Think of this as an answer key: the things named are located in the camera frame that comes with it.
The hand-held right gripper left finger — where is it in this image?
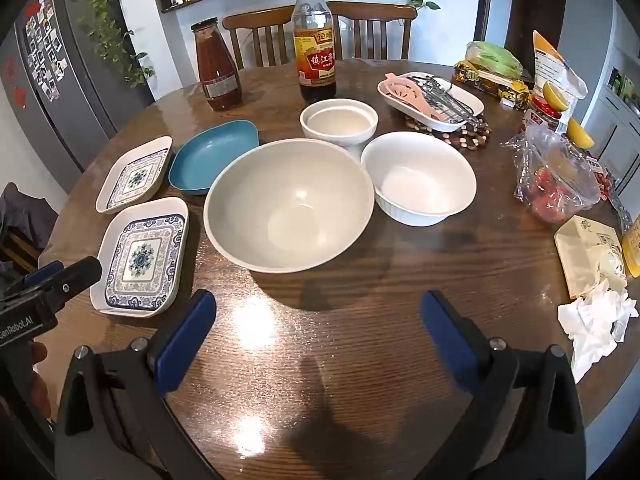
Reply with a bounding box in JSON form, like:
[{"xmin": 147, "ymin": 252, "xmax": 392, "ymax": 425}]
[{"xmin": 54, "ymin": 289, "xmax": 217, "ymax": 480}]

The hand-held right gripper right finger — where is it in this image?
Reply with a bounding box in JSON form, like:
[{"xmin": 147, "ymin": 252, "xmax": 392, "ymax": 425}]
[{"xmin": 417, "ymin": 290, "xmax": 587, "ymax": 480}]

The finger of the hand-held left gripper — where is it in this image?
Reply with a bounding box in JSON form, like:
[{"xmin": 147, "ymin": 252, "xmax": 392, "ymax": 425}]
[
  {"xmin": 4, "ymin": 261, "xmax": 65, "ymax": 295},
  {"xmin": 37, "ymin": 256, "xmax": 103, "ymax": 311}
]

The blue patterned square plate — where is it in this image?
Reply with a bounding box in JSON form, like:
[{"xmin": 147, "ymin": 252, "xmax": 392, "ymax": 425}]
[
  {"xmin": 89, "ymin": 197, "xmax": 190, "ymax": 318},
  {"xmin": 95, "ymin": 135, "xmax": 174, "ymax": 215}
]

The large white bowl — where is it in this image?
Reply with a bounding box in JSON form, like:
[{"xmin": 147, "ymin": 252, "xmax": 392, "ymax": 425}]
[{"xmin": 202, "ymin": 138, "xmax": 376, "ymax": 275}]

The white ribbed bowl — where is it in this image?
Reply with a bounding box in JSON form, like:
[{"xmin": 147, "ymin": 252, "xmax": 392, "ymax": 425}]
[{"xmin": 360, "ymin": 131, "xmax": 477, "ymax": 227}]

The small white bowl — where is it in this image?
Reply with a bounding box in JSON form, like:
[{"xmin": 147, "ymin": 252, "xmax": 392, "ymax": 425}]
[{"xmin": 299, "ymin": 99, "xmax": 379, "ymax": 161}]

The person's left hand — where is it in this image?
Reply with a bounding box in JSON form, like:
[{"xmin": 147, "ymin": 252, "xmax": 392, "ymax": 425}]
[{"xmin": 27, "ymin": 340, "xmax": 53, "ymax": 421}]

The dark jacket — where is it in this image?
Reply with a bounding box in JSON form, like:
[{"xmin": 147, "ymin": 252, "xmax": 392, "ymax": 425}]
[{"xmin": 0, "ymin": 182, "xmax": 58, "ymax": 271}]

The crumpled white tissue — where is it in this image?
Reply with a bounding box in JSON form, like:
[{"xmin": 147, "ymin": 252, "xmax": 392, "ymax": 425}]
[{"xmin": 557, "ymin": 280, "xmax": 640, "ymax": 386}]

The tan paper packet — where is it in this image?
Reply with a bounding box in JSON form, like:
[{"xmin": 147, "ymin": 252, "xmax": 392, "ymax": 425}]
[{"xmin": 554, "ymin": 215, "xmax": 628, "ymax": 301}]

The clear plastic bag with sweets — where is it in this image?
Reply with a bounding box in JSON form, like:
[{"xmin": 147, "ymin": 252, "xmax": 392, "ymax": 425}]
[{"xmin": 501, "ymin": 124, "xmax": 602, "ymax": 226}]

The grey refrigerator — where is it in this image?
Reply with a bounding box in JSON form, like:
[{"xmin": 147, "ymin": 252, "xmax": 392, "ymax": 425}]
[{"xmin": 12, "ymin": 0, "xmax": 156, "ymax": 176}]

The wooden bead trivet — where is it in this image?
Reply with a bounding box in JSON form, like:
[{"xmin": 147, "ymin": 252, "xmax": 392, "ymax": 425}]
[{"xmin": 404, "ymin": 112, "xmax": 493, "ymax": 153}]

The red snack packet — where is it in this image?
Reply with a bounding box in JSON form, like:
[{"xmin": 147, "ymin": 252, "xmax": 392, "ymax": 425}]
[{"xmin": 595, "ymin": 160, "xmax": 621, "ymax": 201}]

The cluster of fridge magnets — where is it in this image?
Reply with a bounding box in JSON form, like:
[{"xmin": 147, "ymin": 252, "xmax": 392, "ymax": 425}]
[{"xmin": 22, "ymin": 0, "xmax": 68, "ymax": 101}]

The red chili sauce jar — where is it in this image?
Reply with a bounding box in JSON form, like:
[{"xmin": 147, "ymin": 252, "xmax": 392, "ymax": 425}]
[{"xmin": 522, "ymin": 94, "xmax": 563, "ymax": 136}]

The white oval dish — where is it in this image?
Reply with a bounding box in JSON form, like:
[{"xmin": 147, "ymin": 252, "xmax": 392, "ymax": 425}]
[{"xmin": 377, "ymin": 72, "xmax": 486, "ymax": 134}]

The yellow bag clip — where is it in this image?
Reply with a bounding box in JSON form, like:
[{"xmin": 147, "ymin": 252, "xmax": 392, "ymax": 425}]
[
  {"xmin": 542, "ymin": 80, "xmax": 571, "ymax": 112},
  {"xmin": 566, "ymin": 117, "xmax": 596, "ymax": 150}
]

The trailing green plant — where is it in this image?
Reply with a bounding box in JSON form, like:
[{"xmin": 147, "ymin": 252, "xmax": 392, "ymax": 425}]
[{"xmin": 57, "ymin": 0, "xmax": 156, "ymax": 91}]

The red tomato sauce bottle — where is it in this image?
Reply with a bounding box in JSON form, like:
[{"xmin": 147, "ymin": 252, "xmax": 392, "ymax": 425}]
[{"xmin": 190, "ymin": 17, "xmax": 243, "ymax": 112}]

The pink egg separator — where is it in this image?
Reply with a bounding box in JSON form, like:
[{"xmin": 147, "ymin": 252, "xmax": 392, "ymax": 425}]
[{"xmin": 384, "ymin": 73, "xmax": 446, "ymax": 121}]

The yellow black snack package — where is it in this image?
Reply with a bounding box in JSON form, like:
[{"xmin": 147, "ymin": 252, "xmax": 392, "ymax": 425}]
[{"xmin": 452, "ymin": 60, "xmax": 531, "ymax": 108}]

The bagged green vegetable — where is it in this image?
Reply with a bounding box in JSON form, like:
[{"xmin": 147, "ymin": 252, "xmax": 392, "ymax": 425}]
[{"xmin": 465, "ymin": 40, "xmax": 523, "ymax": 81}]

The orange white bag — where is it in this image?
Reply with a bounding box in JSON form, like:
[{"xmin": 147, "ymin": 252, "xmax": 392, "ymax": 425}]
[{"xmin": 531, "ymin": 30, "xmax": 588, "ymax": 133}]

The dark vinegar bottle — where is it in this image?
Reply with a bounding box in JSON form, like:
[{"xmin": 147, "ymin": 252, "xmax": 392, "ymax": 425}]
[{"xmin": 291, "ymin": 0, "xmax": 337, "ymax": 102}]

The wooden chair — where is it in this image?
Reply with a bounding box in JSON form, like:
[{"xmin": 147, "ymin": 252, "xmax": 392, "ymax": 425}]
[
  {"xmin": 221, "ymin": 10, "xmax": 296, "ymax": 71},
  {"xmin": 325, "ymin": 1, "xmax": 418, "ymax": 61}
]

